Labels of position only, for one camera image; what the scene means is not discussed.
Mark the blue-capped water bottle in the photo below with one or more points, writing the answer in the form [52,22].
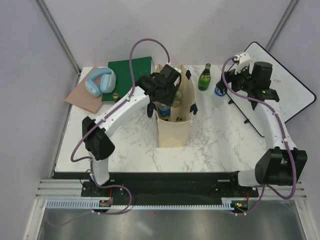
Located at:
[162,108]
[220,91]

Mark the pink brown notebook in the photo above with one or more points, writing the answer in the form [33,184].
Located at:
[81,98]

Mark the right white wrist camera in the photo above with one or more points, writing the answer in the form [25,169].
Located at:
[242,61]

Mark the clear green-capped bottle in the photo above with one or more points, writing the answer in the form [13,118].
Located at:
[177,99]

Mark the beige canvas tote bag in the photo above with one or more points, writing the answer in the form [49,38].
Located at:
[173,134]

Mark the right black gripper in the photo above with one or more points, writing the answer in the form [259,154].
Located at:
[231,77]

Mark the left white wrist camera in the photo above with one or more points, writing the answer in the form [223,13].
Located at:
[175,70]

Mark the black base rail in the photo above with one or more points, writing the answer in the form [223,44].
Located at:
[216,184]

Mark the white cable duct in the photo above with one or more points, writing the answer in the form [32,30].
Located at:
[100,205]

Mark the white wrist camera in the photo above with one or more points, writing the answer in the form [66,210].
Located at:
[242,61]
[175,70]

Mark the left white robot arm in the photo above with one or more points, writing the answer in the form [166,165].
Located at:
[97,132]

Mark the green ring binder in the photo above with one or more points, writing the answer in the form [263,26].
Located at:
[141,66]

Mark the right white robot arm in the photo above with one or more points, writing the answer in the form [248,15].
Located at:
[283,163]

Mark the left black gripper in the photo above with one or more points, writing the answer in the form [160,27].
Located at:
[169,101]

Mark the white whiteboard black frame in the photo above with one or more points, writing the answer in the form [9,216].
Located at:
[294,96]

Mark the green Perrier glass bottle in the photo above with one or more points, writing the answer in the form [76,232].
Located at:
[205,78]

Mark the light blue headphones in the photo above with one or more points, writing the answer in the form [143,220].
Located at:
[101,81]

